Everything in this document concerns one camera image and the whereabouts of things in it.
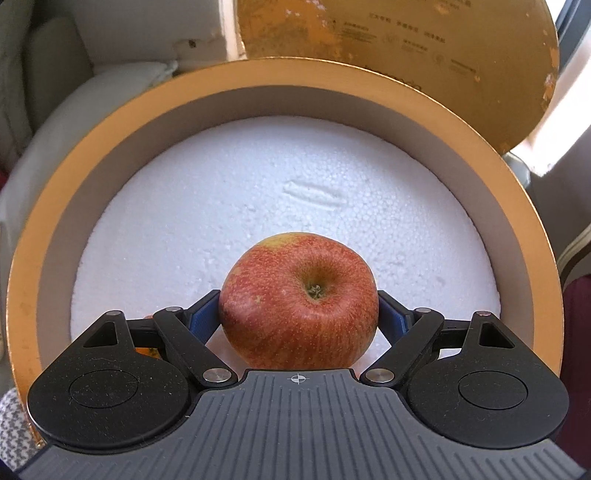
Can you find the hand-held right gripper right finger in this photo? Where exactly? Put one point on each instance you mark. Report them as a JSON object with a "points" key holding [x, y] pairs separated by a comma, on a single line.
{"points": [[390, 318]]}

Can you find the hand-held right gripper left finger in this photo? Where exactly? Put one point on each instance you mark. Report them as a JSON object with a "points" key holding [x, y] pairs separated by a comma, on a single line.
{"points": [[207, 316]]}

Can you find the orange tangerine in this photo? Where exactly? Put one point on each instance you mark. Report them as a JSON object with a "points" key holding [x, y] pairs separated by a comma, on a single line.
{"points": [[151, 353]]}

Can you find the red apple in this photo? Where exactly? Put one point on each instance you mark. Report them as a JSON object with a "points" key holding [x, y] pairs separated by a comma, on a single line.
{"points": [[295, 314]]}

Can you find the gold gift box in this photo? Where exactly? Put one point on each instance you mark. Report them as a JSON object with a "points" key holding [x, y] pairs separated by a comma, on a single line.
{"points": [[23, 286]]}

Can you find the gold box lid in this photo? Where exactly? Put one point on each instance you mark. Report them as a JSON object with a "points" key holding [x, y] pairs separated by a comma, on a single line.
{"points": [[392, 37]]}

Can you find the white foam insert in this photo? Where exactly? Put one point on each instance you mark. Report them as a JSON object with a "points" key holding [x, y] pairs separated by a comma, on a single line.
{"points": [[277, 184]]}

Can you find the maroon upholstered chair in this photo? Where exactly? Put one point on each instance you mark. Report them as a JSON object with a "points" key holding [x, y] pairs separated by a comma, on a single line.
{"points": [[577, 323]]}

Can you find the grey patterned cloth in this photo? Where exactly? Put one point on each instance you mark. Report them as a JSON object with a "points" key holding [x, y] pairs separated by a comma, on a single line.
{"points": [[16, 424]]}

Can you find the window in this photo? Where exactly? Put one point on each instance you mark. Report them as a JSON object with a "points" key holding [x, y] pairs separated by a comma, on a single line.
{"points": [[572, 18]]}

